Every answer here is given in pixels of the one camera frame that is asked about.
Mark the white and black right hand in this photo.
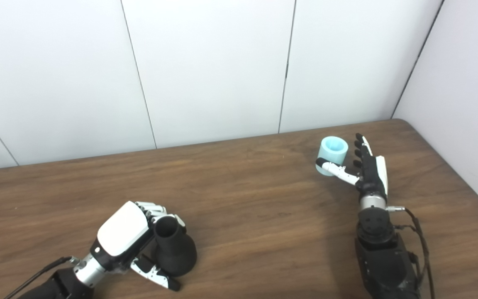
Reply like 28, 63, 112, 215
316, 133, 388, 200

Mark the white and black left hand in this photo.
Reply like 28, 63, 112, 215
90, 201, 186, 292

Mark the light-blue hose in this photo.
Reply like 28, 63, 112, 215
315, 136, 349, 177

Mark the black nozzle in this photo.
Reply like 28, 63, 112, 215
151, 216, 198, 277

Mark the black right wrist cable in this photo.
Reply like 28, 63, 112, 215
386, 205, 435, 299

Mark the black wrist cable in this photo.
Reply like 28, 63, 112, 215
386, 205, 435, 299
2, 256, 80, 299

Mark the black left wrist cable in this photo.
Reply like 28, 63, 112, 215
2, 256, 80, 299

